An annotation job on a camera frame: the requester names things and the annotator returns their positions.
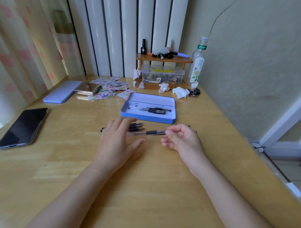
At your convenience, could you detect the pile of colourful paper stickers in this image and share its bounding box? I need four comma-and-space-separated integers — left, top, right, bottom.
87, 76, 136, 101

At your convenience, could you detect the clear plastic storage box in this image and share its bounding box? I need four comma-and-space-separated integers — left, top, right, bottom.
141, 64, 186, 85

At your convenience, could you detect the white column radiator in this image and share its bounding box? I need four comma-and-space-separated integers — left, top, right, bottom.
67, 0, 189, 78

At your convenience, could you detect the person's left hand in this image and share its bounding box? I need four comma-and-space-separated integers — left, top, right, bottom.
94, 117, 146, 173

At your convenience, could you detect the small wooden shelf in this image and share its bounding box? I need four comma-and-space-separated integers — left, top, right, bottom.
136, 53, 193, 90

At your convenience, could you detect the person's right hand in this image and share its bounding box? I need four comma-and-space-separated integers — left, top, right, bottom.
161, 124, 209, 176

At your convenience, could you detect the person's right forearm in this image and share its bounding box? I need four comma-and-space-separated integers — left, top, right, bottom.
190, 162, 274, 228

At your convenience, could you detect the black smartphone in clear case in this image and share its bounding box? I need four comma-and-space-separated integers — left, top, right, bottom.
0, 108, 49, 150

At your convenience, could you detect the purple highlighter pen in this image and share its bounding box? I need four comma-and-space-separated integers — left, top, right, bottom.
169, 51, 190, 59

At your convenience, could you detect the white door frame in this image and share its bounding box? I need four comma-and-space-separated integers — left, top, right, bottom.
258, 97, 301, 161

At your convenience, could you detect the lavender pencil tin lid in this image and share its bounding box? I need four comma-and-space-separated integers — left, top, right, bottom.
42, 80, 82, 104

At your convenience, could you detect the floral beige curtain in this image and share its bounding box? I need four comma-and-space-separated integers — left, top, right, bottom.
0, 0, 85, 128

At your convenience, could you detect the person's left forearm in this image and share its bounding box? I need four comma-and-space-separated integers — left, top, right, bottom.
25, 162, 123, 228

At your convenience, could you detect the blue metal pencil tin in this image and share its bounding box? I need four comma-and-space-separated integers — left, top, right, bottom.
121, 92, 176, 124

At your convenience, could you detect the clear plastic drink bottle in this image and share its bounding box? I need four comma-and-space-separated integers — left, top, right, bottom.
187, 37, 209, 86

